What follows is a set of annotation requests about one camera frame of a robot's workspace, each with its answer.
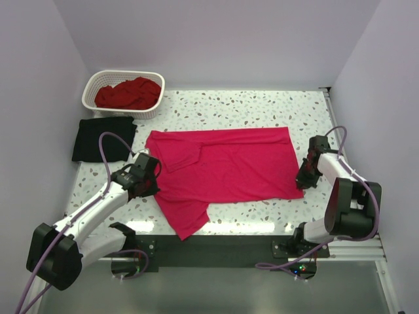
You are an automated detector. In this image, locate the pink t shirt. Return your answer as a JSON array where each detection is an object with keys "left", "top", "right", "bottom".
[{"left": 145, "top": 127, "right": 303, "bottom": 240}]

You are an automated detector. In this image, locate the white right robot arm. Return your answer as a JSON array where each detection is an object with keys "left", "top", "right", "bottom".
[{"left": 288, "top": 135, "right": 382, "bottom": 257}]

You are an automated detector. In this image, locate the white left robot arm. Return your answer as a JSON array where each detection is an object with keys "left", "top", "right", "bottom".
[{"left": 26, "top": 150, "right": 162, "bottom": 290}]

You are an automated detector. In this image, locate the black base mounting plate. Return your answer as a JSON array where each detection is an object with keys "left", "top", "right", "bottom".
[{"left": 110, "top": 234, "right": 329, "bottom": 280}]

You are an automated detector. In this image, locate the white plastic laundry basket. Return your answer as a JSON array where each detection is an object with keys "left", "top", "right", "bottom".
[{"left": 82, "top": 70, "right": 166, "bottom": 120}]

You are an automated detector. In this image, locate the dark red t shirt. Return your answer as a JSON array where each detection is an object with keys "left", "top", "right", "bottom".
[{"left": 94, "top": 77, "right": 161, "bottom": 111}]

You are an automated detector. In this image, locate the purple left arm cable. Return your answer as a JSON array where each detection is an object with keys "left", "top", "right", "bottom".
[{"left": 12, "top": 131, "right": 137, "bottom": 314}]

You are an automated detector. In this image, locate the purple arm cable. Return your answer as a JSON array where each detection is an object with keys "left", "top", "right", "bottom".
[
  {"left": 12, "top": 131, "right": 137, "bottom": 314},
  {"left": 255, "top": 126, "right": 382, "bottom": 274}
]

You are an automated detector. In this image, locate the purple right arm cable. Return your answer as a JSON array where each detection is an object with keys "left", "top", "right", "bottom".
[{"left": 255, "top": 126, "right": 382, "bottom": 274}]

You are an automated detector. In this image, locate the aluminium table edge rail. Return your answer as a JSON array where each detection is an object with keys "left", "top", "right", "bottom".
[{"left": 319, "top": 87, "right": 405, "bottom": 313}]

